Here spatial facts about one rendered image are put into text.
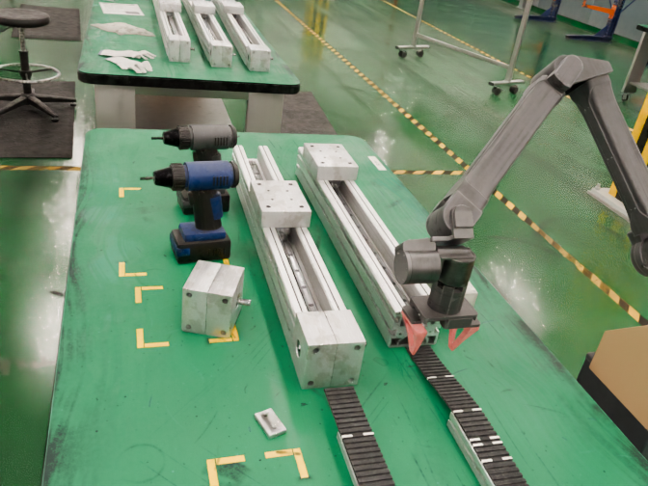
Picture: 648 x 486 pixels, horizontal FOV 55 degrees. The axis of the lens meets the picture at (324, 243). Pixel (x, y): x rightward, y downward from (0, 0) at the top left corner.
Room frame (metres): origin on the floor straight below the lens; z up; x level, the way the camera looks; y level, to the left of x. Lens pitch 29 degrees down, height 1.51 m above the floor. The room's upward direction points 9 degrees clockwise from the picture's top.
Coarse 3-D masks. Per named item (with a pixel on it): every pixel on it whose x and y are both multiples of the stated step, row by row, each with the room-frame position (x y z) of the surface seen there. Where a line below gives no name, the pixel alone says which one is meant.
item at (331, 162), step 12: (312, 144) 1.63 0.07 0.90; (324, 144) 1.64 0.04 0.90; (336, 144) 1.65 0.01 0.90; (312, 156) 1.53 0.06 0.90; (324, 156) 1.54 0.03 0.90; (336, 156) 1.56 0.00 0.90; (348, 156) 1.57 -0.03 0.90; (312, 168) 1.52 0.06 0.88; (324, 168) 1.48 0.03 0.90; (336, 168) 1.49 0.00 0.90; (348, 168) 1.50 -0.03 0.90; (336, 180) 1.51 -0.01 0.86
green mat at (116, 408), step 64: (128, 192) 1.41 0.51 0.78; (384, 192) 1.66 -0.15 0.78; (128, 256) 1.11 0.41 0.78; (256, 256) 1.19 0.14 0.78; (64, 320) 0.87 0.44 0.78; (128, 320) 0.90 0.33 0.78; (256, 320) 0.96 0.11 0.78; (512, 320) 1.09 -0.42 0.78; (64, 384) 0.72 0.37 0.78; (128, 384) 0.74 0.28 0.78; (192, 384) 0.76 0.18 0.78; (256, 384) 0.79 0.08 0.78; (384, 384) 0.83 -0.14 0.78; (512, 384) 0.89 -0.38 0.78; (576, 384) 0.91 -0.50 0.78; (64, 448) 0.60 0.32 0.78; (128, 448) 0.61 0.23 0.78; (192, 448) 0.63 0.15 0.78; (256, 448) 0.65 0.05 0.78; (320, 448) 0.67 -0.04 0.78; (384, 448) 0.69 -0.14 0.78; (448, 448) 0.71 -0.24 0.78; (512, 448) 0.73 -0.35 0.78; (576, 448) 0.75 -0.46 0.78
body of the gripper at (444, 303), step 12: (432, 288) 0.88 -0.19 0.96; (444, 288) 0.86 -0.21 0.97; (420, 300) 0.89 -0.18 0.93; (432, 300) 0.87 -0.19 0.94; (444, 300) 0.86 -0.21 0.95; (456, 300) 0.86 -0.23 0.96; (420, 312) 0.85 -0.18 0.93; (432, 312) 0.86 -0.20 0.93; (444, 312) 0.86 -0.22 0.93; (456, 312) 0.86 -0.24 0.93; (468, 312) 0.87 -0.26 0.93
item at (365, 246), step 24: (312, 192) 1.51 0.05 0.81; (336, 192) 1.48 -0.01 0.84; (360, 192) 1.44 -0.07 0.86; (336, 216) 1.31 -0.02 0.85; (360, 216) 1.36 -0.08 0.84; (336, 240) 1.29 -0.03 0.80; (360, 240) 1.19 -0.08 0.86; (384, 240) 1.21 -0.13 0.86; (360, 264) 1.13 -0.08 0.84; (384, 264) 1.15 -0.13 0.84; (360, 288) 1.11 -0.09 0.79; (384, 288) 1.01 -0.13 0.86; (408, 288) 1.06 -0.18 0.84; (384, 312) 0.98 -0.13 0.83; (384, 336) 0.96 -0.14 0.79; (432, 336) 0.98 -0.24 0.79
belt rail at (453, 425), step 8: (448, 424) 0.75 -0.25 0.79; (456, 424) 0.74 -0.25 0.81; (456, 432) 0.73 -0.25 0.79; (456, 440) 0.72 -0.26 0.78; (464, 440) 0.71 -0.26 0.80; (464, 448) 0.70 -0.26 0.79; (472, 448) 0.69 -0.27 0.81; (472, 456) 0.68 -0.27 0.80; (472, 464) 0.67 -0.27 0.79; (480, 464) 0.66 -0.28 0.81; (480, 472) 0.66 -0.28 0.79; (480, 480) 0.65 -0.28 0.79; (488, 480) 0.63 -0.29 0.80
